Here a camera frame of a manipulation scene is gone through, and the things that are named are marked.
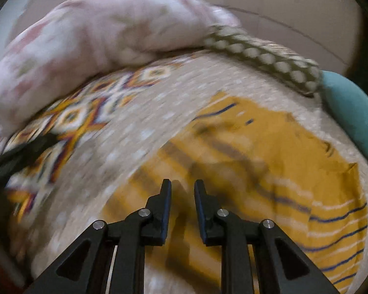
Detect yellow striped garment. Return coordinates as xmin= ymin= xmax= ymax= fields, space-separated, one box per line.
xmin=102 ymin=92 xmax=368 ymax=293

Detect beige dotted quilt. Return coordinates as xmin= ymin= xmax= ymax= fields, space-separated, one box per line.
xmin=22 ymin=52 xmax=368 ymax=293

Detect colourful ikat blanket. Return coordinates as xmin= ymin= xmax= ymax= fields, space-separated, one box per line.
xmin=4 ymin=58 xmax=187 ymax=225

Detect teal ribbed pillow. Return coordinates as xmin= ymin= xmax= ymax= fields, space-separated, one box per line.
xmin=320 ymin=70 xmax=368 ymax=159

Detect olive patterned pillow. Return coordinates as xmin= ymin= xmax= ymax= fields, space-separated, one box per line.
xmin=204 ymin=24 xmax=322 ymax=97

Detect pink floral comforter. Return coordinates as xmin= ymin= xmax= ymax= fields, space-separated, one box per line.
xmin=0 ymin=0 xmax=240 ymax=154

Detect white wardrobe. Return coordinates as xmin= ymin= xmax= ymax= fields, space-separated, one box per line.
xmin=206 ymin=0 xmax=362 ymax=74

